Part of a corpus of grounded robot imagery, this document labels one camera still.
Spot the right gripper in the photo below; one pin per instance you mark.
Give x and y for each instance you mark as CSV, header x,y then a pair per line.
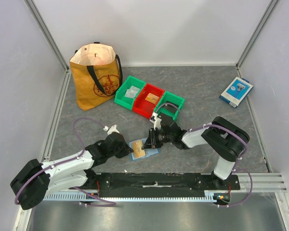
x,y
153,138

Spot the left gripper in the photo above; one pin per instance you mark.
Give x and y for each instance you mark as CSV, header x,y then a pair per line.
x,y
126,150

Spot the blue leather card holder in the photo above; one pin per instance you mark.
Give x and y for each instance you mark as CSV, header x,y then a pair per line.
x,y
148,153

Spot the gold credit card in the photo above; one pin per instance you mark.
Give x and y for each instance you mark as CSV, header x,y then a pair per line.
x,y
138,152

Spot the silver credit card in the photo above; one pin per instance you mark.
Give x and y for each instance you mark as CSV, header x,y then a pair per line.
x,y
127,95

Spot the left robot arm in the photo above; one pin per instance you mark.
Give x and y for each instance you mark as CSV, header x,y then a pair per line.
x,y
36,180

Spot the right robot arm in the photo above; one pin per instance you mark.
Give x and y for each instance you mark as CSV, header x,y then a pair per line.
x,y
225,138

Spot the upper black card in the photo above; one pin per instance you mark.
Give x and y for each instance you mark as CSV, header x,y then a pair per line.
x,y
171,108

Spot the gold card in bin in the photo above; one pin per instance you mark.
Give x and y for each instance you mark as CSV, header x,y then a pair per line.
x,y
152,98

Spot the silver card in bin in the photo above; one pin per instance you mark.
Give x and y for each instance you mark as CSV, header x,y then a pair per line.
x,y
133,91

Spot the red plastic bin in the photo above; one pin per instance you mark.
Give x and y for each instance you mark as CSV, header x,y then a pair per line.
x,y
143,107

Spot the right green plastic bin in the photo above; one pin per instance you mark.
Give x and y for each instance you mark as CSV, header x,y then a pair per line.
x,y
169,97

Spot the green plastic bin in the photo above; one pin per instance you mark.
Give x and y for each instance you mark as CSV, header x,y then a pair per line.
x,y
169,97
120,98

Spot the left green plastic bin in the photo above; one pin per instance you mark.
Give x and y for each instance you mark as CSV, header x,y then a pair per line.
x,y
120,98

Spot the brown Trader Joe's paper bag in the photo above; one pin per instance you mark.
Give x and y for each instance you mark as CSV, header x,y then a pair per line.
x,y
97,73

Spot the blue razor box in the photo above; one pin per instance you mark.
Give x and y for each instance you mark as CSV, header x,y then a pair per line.
x,y
236,91

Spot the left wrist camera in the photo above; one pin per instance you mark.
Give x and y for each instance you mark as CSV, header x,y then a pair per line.
x,y
111,129

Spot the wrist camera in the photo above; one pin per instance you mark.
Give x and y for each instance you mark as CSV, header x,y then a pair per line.
x,y
111,129
155,120

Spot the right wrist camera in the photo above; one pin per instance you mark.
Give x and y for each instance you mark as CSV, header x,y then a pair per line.
x,y
155,120

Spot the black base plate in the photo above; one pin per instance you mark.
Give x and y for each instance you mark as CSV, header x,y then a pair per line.
x,y
155,184

